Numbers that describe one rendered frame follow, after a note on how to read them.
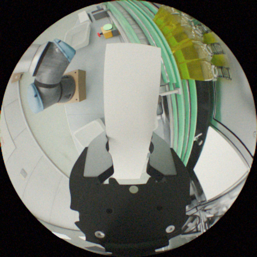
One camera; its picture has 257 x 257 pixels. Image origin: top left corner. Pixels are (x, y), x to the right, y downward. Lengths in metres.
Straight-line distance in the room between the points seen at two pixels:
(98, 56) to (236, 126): 0.69
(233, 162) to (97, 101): 0.74
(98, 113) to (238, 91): 0.67
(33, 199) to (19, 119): 2.59
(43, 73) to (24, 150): 3.23
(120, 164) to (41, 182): 3.48
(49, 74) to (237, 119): 0.59
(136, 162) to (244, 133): 0.37
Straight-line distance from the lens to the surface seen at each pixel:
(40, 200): 3.68
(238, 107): 0.36
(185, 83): 0.39
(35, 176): 3.49
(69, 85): 0.41
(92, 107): 0.51
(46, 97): 0.32
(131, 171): 0.17
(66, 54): 0.28
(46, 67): 0.28
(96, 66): 0.50
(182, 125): 0.36
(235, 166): 0.43
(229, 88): 0.36
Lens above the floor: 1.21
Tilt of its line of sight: 61 degrees down
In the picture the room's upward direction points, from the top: 177 degrees clockwise
